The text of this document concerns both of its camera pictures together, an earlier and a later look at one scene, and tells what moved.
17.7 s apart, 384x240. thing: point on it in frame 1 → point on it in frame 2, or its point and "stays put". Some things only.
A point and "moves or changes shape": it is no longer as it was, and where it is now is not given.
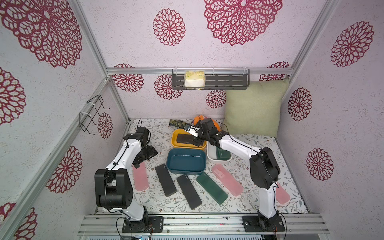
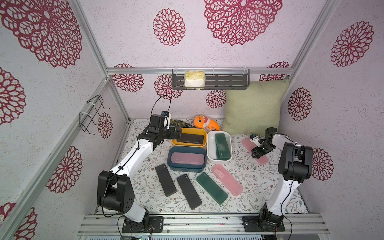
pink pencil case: [282, 197] moves or changes shape
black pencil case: [189, 139] stays put
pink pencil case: [140, 176] → [188, 158]
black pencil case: [165, 180] stays put
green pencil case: [222, 154] stays put
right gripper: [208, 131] → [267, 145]
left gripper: [151, 151] → [172, 135]
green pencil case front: [212, 188] stays put
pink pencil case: [229, 182] stays put
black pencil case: [190, 193] stays put
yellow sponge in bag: [194, 79] stays put
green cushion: [253, 107] stays put
